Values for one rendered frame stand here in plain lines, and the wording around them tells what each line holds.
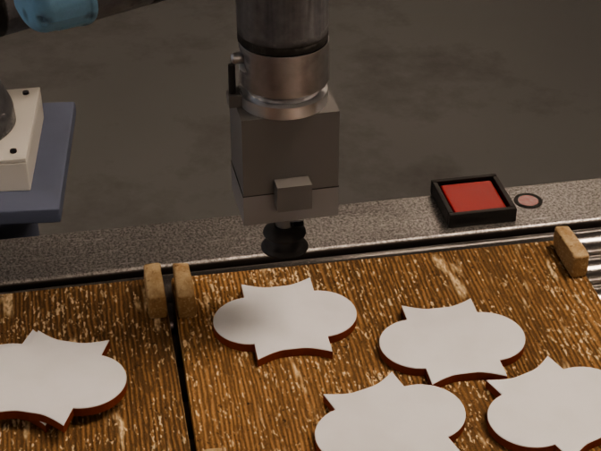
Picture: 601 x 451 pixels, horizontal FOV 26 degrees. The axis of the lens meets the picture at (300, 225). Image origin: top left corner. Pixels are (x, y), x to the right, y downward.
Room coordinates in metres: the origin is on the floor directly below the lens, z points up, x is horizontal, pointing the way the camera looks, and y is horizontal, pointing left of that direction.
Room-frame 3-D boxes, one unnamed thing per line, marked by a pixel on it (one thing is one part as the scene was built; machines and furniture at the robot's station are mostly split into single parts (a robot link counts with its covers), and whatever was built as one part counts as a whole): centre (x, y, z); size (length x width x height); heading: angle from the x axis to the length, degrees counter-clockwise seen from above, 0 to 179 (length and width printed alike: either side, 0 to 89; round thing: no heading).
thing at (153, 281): (1.02, 0.14, 0.95); 0.06 x 0.02 x 0.03; 11
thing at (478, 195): (1.22, -0.19, 0.92); 0.06 x 0.06 x 0.01; 11
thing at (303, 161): (0.97, 0.01, 1.13); 0.10 x 0.09 x 0.16; 12
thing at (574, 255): (1.08, -0.27, 0.95); 0.06 x 0.02 x 0.03; 10
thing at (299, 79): (0.98, 0.02, 1.21); 0.08 x 0.08 x 0.05
